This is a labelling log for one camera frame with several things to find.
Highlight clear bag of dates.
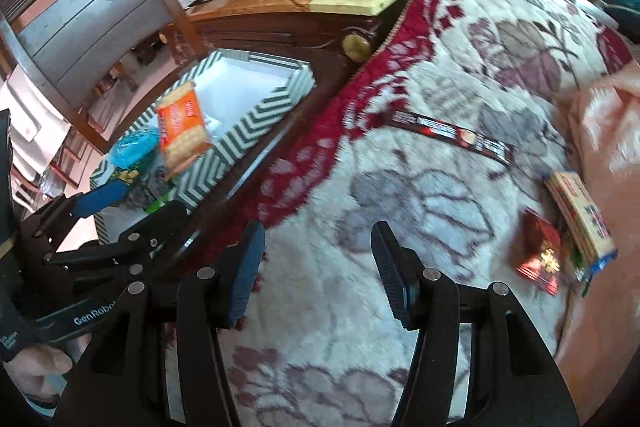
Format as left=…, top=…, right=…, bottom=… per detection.
left=116, top=162, right=174, bottom=213

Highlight blue plastic snack bag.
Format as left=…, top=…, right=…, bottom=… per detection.
left=107, top=126, right=160, bottom=169

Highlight orange cracker pack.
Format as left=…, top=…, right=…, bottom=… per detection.
left=155, top=80, right=212, bottom=179

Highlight red gold snack packet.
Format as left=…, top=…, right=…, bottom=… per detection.
left=516, top=208, right=561, bottom=296

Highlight yellow cracker pack blue ends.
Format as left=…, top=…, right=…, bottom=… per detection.
left=544, top=171, right=617, bottom=277

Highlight brown Nescafe coffee stick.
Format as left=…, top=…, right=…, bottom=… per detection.
left=385, top=109, right=514, bottom=167

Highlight left hand pink glove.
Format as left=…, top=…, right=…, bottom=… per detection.
left=3, top=334, right=92, bottom=404

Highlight peach satin cloth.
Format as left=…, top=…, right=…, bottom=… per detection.
left=555, top=62, right=639, bottom=423

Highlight white coat on chair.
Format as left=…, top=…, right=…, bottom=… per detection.
left=1, top=65, right=70, bottom=184

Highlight green white striped box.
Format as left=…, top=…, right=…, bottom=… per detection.
left=90, top=49, right=316, bottom=244

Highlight wooden chair grey back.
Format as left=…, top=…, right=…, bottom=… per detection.
left=1, top=0, right=207, bottom=153

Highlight red white floral blanket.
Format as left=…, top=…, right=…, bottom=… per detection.
left=198, top=0, right=631, bottom=426

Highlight wooden marble top table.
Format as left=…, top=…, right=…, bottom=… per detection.
left=184, top=0, right=449, bottom=63

